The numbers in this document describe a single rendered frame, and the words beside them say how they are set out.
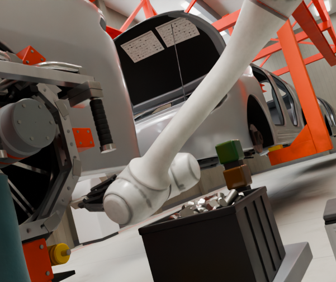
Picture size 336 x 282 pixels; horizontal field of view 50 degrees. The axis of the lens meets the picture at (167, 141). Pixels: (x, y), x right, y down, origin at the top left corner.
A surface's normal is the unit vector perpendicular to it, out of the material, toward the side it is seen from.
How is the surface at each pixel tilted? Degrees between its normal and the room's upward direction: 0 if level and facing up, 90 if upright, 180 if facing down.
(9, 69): 90
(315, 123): 90
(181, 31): 141
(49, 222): 90
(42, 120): 90
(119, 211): 106
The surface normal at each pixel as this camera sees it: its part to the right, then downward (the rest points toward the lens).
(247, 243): 0.86, -0.30
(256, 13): -0.52, 0.37
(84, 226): -0.39, -0.01
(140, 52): -0.10, 0.77
